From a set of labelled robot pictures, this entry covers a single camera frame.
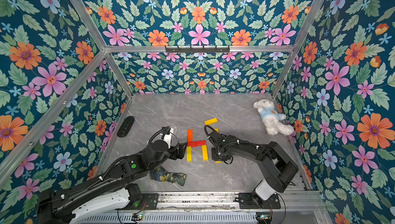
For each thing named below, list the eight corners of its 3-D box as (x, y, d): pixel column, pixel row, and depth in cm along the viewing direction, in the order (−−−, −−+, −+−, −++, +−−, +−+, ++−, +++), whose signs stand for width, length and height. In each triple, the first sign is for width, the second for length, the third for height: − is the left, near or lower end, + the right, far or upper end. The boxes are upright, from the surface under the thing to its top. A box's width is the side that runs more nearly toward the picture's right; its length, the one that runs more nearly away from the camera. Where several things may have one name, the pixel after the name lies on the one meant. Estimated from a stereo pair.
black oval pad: (117, 137, 99) (114, 135, 96) (126, 118, 108) (123, 115, 105) (128, 137, 99) (125, 135, 96) (135, 118, 108) (133, 115, 105)
